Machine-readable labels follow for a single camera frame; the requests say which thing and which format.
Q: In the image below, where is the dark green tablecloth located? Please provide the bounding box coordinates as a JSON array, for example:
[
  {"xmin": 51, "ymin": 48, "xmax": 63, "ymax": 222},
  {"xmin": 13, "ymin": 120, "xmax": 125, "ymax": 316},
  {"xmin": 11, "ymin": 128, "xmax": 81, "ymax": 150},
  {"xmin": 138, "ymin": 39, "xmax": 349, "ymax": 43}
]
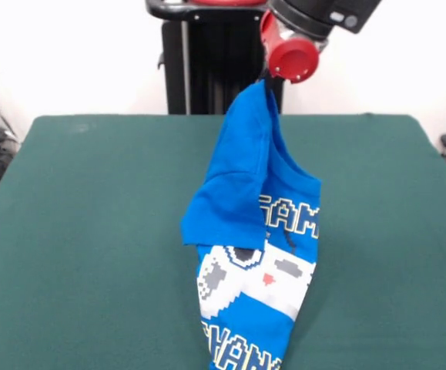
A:
[{"xmin": 0, "ymin": 113, "xmax": 446, "ymax": 370}]

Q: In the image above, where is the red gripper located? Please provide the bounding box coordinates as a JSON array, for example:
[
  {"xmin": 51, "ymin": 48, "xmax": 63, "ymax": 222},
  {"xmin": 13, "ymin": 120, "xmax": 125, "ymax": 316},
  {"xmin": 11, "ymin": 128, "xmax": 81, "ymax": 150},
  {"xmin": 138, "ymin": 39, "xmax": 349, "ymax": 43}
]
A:
[{"xmin": 259, "ymin": 8, "xmax": 321, "ymax": 93}]

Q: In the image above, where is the blue printed t-shirt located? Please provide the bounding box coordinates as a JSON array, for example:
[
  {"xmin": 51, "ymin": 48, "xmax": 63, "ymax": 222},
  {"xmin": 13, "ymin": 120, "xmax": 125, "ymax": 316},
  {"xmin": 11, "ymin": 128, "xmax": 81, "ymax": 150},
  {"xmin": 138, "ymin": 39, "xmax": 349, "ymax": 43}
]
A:
[{"xmin": 179, "ymin": 81, "xmax": 323, "ymax": 370}]

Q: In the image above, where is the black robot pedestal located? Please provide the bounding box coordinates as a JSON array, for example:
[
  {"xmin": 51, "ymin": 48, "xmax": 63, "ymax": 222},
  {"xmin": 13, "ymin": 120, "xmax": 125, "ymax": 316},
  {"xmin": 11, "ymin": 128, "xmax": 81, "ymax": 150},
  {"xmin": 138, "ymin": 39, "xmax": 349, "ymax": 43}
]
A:
[{"xmin": 145, "ymin": 0, "xmax": 297, "ymax": 116}]

